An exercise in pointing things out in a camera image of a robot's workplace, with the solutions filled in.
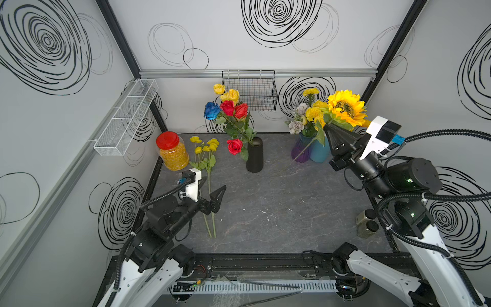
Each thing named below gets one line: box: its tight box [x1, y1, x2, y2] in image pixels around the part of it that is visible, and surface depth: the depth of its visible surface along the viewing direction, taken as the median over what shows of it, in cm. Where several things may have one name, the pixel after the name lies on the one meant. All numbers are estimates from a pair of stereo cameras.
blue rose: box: [203, 101, 221, 121], surface depth 70 cm
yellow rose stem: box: [212, 83, 240, 106], surface depth 77 cm
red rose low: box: [226, 138, 244, 156], surface depth 65 cm
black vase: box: [245, 136, 264, 173], surface depth 94 cm
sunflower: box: [327, 89, 371, 131], surface depth 41 cm
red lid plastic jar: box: [155, 131, 190, 172], surface depth 98 cm
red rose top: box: [219, 100, 249, 119], surface depth 71 cm
